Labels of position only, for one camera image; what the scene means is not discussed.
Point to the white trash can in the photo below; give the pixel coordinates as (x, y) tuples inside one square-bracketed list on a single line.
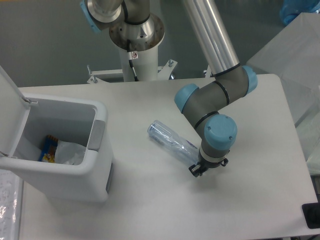
[(25, 121)]

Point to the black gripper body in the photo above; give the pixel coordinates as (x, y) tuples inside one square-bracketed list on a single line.
[(204, 165)]

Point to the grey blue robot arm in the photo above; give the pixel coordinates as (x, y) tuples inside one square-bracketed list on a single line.
[(199, 105)]

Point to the transparent plastic sheet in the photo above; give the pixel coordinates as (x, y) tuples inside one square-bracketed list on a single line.
[(11, 192)]

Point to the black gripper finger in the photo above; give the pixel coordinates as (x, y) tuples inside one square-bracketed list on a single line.
[(195, 170)]

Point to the black device at table corner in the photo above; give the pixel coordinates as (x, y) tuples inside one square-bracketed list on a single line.
[(311, 212)]

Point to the crushed clear plastic bottle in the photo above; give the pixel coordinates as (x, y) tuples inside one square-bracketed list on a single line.
[(179, 147)]

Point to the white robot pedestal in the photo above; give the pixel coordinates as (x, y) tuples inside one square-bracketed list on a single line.
[(137, 45)]

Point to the blue snack packet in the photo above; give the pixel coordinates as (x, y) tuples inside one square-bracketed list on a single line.
[(48, 151)]

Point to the clear plastic wrapper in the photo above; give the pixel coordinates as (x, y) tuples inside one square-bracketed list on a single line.
[(69, 153)]

